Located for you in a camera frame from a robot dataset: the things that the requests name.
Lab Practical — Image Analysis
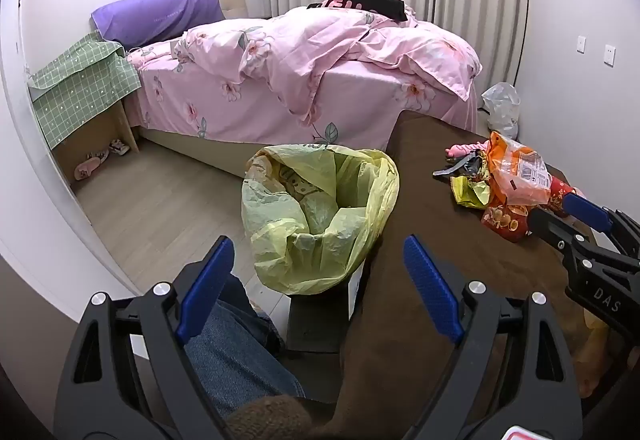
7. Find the red gold paper cup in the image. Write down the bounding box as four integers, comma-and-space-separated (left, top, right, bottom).
480, 200, 530, 242

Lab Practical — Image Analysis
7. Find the orange snack bag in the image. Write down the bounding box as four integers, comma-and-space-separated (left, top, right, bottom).
487, 131, 551, 206

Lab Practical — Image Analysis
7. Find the yellow foil wrapper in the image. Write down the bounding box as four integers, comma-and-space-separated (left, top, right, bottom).
449, 176, 492, 209

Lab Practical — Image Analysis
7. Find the black foil wrapper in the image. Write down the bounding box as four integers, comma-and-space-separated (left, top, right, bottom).
432, 151, 483, 179

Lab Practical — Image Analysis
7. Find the black trash bin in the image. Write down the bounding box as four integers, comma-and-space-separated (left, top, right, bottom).
285, 265, 369, 354

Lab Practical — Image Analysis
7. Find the yellow trash bag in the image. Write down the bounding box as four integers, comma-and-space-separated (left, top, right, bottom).
241, 145, 400, 296

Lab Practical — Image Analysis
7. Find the blue jeans leg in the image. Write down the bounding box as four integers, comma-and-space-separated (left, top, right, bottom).
186, 275, 305, 417

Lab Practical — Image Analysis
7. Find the pink pig toy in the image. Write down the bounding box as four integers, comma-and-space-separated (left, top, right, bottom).
446, 140, 489, 159

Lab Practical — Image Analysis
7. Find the white plastic bag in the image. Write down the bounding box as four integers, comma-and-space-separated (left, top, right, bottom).
482, 82, 521, 140

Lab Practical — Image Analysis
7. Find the pink slipper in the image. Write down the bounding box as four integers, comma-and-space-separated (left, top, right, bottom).
74, 149, 110, 181

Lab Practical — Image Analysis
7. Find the small patterned shoe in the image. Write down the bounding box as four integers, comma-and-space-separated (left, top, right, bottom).
110, 139, 130, 156

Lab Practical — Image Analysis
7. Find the green checked cloth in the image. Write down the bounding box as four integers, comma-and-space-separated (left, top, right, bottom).
27, 31, 141, 149

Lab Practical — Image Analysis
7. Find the black pink garment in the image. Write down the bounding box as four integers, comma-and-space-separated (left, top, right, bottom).
307, 0, 408, 22

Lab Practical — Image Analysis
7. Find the pink floral bed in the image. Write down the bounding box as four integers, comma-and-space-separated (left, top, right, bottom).
125, 7, 482, 173

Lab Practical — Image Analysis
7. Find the pink floral duvet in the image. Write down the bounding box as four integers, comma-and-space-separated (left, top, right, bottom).
171, 6, 483, 125

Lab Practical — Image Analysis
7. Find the purple pillow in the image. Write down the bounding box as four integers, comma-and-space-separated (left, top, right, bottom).
91, 0, 224, 50

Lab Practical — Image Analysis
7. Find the beige headboard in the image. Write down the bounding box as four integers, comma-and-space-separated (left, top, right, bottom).
219, 0, 248, 19

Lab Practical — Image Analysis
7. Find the white wall socket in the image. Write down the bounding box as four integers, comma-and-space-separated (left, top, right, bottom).
603, 44, 616, 68

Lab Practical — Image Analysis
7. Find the white wall switch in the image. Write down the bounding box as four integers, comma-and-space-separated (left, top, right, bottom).
576, 36, 586, 54

